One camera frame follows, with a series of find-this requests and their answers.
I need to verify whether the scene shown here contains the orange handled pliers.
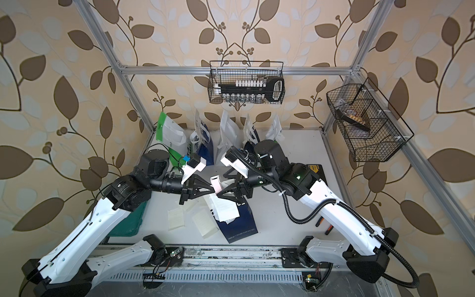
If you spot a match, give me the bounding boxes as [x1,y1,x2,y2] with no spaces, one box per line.
[315,217,335,235]

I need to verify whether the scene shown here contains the pink stapler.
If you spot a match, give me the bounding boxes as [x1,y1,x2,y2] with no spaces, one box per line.
[210,175,223,194]

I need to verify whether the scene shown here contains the aluminium front rail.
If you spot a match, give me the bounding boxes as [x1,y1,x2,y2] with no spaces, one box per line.
[79,243,387,272]

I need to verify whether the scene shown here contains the white paper bag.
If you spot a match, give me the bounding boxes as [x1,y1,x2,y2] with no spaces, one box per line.
[215,110,243,167]

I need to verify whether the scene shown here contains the black corrugated cable hose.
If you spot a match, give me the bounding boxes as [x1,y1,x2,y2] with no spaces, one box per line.
[229,146,420,289]

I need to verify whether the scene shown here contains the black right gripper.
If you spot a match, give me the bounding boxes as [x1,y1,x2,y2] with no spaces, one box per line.
[218,166,279,202]

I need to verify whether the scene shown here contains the large green white bag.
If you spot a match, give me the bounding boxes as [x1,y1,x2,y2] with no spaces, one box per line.
[156,112,188,167]

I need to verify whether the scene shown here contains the dark navy small bag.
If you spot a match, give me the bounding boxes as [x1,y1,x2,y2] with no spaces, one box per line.
[243,115,260,147]

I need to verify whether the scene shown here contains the green plastic tool case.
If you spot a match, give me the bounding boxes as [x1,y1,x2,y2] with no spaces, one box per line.
[108,202,147,237]

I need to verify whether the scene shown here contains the small green paper bag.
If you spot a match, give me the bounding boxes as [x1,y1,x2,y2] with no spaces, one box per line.
[265,115,285,142]

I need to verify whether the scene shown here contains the navy blue paper bag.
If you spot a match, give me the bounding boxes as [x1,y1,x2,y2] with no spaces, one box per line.
[212,203,258,244]

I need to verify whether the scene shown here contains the black yellow flat case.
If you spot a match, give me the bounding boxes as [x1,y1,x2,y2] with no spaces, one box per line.
[308,164,327,184]

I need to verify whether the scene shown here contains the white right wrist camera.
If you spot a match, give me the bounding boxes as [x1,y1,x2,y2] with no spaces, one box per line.
[220,146,249,178]

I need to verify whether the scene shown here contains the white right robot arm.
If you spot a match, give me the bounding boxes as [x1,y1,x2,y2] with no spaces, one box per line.
[221,140,407,283]

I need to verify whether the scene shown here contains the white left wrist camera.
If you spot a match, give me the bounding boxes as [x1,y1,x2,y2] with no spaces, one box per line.
[181,153,207,184]

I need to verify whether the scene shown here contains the tool in right basket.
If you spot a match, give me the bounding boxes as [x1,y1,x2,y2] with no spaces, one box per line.
[340,111,371,132]

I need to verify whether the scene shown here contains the small blue paper bag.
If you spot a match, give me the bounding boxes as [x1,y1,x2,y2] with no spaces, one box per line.
[188,110,215,166]

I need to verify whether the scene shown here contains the black wire basket back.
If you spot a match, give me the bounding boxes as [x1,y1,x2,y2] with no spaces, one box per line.
[207,59,285,106]

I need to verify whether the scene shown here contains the black socket set holder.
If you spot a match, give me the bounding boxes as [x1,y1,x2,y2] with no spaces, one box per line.
[215,76,285,102]

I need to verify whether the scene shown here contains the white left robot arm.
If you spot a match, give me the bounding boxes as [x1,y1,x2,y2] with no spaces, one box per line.
[19,150,214,297]

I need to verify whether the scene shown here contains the black wire basket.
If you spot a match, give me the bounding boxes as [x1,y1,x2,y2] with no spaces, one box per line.
[207,59,285,106]
[326,78,414,162]

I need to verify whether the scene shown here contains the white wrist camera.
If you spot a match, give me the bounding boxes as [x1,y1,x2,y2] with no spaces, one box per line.
[220,146,249,178]
[181,153,207,184]

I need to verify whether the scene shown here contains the black wire basket right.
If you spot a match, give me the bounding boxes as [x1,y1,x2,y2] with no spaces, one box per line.
[326,78,414,162]

